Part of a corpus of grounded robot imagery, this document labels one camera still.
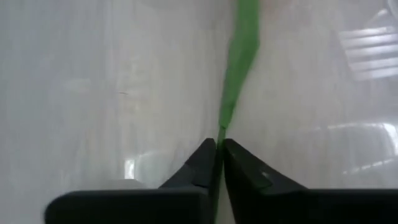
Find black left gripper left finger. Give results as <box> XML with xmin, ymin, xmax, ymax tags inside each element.
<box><xmin>45</xmin><ymin>138</ymin><xmax>218</xmax><ymax>224</ymax></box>

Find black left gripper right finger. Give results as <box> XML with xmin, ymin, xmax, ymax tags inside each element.
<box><xmin>223</xmin><ymin>139</ymin><xmax>398</xmax><ymax>224</ymax></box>

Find maroon artificial tulip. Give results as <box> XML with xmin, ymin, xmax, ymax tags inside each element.
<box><xmin>213</xmin><ymin>0</ymin><xmax>261</xmax><ymax>224</ymax></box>

